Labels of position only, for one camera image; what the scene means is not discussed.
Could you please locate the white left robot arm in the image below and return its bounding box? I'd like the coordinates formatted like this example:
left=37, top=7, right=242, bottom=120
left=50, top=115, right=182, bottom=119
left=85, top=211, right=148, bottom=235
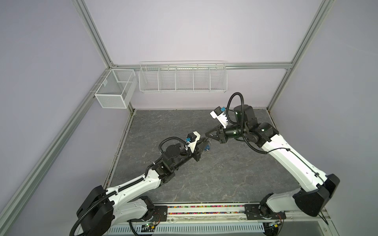
left=69, top=132, right=209, bottom=236

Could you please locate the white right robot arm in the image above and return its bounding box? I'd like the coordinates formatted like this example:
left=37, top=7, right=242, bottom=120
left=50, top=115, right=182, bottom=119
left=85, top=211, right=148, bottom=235
left=205, top=92, right=340, bottom=218

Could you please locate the white mesh box basket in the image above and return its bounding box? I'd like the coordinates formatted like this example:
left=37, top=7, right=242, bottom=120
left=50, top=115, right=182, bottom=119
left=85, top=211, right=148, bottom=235
left=94, top=69, right=137, bottom=109

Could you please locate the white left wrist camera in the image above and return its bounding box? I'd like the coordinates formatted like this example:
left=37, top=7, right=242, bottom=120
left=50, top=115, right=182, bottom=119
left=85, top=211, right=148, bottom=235
left=185, top=131, right=200, bottom=154

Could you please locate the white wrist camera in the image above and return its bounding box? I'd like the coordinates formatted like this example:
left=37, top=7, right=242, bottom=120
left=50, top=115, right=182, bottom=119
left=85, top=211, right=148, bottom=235
left=185, top=131, right=200, bottom=154
left=210, top=106, right=228, bottom=128

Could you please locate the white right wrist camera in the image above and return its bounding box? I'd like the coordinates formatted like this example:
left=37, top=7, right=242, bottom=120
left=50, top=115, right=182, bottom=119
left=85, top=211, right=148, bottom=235
left=210, top=106, right=228, bottom=128

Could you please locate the white wire wall basket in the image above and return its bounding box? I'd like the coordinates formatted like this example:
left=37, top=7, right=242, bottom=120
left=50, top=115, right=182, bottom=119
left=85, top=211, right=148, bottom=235
left=139, top=61, right=228, bottom=93

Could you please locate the aluminium front mounting rail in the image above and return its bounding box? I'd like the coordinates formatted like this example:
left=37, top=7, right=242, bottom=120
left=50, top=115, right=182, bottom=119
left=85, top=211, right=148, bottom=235
left=79, top=200, right=331, bottom=225

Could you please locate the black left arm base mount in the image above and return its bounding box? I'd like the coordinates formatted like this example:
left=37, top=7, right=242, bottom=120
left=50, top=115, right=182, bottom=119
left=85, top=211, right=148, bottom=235
left=141, top=205, right=168, bottom=222

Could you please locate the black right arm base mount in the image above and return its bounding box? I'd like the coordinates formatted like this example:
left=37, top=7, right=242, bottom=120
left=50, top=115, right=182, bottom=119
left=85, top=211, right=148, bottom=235
left=244, top=203, right=286, bottom=220

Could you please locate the white ventilated cable duct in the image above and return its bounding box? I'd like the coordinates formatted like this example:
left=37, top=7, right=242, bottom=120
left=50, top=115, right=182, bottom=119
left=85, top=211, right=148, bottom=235
left=106, top=222, right=265, bottom=236

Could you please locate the aluminium frame corner post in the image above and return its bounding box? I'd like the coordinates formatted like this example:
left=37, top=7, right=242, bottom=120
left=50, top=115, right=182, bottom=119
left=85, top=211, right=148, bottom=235
left=71, top=0, right=115, bottom=68

